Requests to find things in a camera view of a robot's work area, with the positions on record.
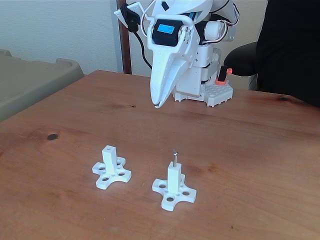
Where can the silver metal screw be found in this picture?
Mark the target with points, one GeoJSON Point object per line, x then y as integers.
{"type": "Point", "coordinates": [175, 160]}

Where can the orange and black clamp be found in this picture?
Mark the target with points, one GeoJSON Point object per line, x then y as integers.
{"type": "Point", "coordinates": [222, 75]}

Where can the black office chair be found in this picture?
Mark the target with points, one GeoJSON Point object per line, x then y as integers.
{"type": "Point", "coordinates": [240, 60]}

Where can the beige plastic bin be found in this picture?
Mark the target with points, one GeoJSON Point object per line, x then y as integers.
{"type": "Point", "coordinates": [30, 80]}

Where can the black camera on white bracket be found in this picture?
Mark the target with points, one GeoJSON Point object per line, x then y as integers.
{"type": "Point", "coordinates": [131, 20]}

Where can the white perforated base plate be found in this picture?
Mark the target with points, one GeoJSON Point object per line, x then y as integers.
{"type": "Point", "coordinates": [220, 93]}

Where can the white cross-base post stand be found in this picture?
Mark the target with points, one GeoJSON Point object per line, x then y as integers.
{"type": "Point", "coordinates": [109, 160]}
{"type": "Point", "coordinates": [173, 180]}

